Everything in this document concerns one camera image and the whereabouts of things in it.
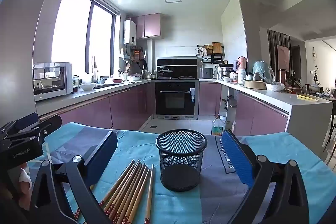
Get wok with glass lid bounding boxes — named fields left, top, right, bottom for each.
left=157, top=67, right=174, bottom=77

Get black wall rack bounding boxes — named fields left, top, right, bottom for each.
left=197, top=42, right=225, bottom=64

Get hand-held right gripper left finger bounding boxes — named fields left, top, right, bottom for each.
left=29, top=130, right=118, bottom=224

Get black mesh holder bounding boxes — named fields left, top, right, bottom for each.
left=156, top=130, right=208, bottom=191

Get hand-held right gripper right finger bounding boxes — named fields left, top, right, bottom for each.
left=223, top=130, right=315, bottom=224

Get yellow box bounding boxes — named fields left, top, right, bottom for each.
left=297, top=93, right=319, bottom=102

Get kitchen window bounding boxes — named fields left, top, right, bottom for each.
left=51, top=0, right=117, bottom=80

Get person's left hand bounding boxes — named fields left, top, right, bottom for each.
left=19, top=164, right=33, bottom=195

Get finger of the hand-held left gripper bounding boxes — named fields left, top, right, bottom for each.
left=0, top=112, right=40, bottom=135
left=3, top=115, right=63, bottom=145

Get cooking oil bottle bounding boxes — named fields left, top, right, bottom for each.
left=211, top=116, right=223, bottom=136

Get dining chair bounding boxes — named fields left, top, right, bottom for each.
left=324, top=114, right=336, bottom=161

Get striped wall panel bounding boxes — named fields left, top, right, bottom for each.
left=268, top=29, right=290, bottom=77

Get bowl in white bag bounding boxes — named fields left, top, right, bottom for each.
left=266, top=82, right=284, bottom=92

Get white bin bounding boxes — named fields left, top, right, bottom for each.
left=218, top=112, right=228, bottom=130

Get pink wall cabinets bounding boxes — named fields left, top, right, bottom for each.
left=136, top=13, right=161, bottom=39

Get bunch of wooden chopsticks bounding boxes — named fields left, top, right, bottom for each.
left=73, top=160, right=155, bottom=224

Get black range hood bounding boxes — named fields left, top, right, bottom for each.
left=157, top=57, right=198, bottom=79

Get pink thermos kettle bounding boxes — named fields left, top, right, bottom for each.
left=237, top=56, right=247, bottom=75

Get built-in black oven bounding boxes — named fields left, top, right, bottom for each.
left=155, top=82, right=196, bottom=115

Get steel pot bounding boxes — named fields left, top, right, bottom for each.
left=220, top=67, right=234, bottom=80

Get white countertop oven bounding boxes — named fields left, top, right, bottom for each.
left=33, top=62, right=73, bottom=102

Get white water heater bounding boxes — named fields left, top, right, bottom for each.
left=123, top=20, right=137, bottom=46

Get pink base cabinet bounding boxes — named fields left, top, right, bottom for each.
left=233, top=90, right=292, bottom=136
left=199, top=82, right=222, bottom=117
left=37, top=82, right=156, bottom=132

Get teal and grey tablecloth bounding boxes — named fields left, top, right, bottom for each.
left=26, top=122, right=332, bottom=224

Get teal plastic bag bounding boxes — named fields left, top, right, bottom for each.
left=252, top=61, right=273, bottom=83

